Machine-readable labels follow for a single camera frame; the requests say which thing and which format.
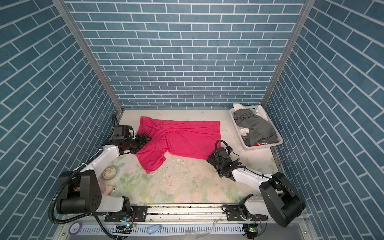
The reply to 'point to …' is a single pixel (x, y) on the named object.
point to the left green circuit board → (123, 229)
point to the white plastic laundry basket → (231, 112)
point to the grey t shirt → (260, 130)
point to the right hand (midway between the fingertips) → (209, 158)
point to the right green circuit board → (251, 229)
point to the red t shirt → (259, 144)
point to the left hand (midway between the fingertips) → (148, 140)
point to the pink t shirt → (198, 139)
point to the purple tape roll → (81, 225)
